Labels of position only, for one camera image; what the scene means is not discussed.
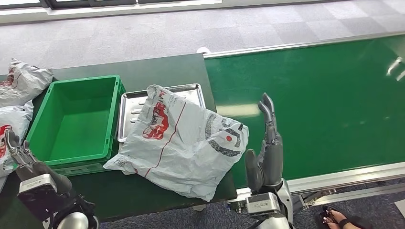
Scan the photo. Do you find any crumpled grey mailer bag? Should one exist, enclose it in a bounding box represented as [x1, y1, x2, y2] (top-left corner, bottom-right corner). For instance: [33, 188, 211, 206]
[0, 58, 54, 108]

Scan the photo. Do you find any white electronic scale steel tray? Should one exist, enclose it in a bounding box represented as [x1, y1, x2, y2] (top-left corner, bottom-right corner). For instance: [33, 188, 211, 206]
[117, 83, 207, 144]

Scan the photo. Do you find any grey mailer bag red logo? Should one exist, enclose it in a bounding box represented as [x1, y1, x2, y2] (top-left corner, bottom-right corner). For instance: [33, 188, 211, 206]
[0, 100, 34, 177]

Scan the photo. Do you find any green conveyor belt aluminium frame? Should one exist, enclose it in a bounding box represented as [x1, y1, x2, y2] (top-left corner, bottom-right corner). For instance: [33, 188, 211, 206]
[202, 31, 405, 209]

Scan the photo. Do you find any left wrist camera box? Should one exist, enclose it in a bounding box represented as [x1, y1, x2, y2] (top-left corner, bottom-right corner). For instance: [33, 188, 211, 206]
[17, 174, 65, 222]

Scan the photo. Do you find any green plastic crate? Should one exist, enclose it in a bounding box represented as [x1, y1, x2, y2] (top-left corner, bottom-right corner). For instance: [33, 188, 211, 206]
[25, 74, 126, 177]

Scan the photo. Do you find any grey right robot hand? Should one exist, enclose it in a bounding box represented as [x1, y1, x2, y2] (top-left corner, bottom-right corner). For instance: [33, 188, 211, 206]
[245, 92, 284, 192]

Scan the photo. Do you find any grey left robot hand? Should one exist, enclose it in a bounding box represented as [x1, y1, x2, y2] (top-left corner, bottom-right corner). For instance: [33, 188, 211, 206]
[4, 129, 73, 197]

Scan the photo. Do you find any grey mailer bag red print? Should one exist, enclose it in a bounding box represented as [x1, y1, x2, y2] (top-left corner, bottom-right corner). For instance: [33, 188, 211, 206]
[103, 84, 250, 202]

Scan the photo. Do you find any white paper sheet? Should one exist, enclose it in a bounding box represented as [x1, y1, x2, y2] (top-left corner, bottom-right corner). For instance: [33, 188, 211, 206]
[394, 199, 405, 219]

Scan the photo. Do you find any black sandal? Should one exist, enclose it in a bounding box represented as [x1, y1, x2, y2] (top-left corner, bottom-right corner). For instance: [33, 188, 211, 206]
[318, 205, 375, 229]

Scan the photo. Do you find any person's foot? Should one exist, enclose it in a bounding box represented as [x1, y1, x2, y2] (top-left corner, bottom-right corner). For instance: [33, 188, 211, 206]
[322, 210, 362, 229]

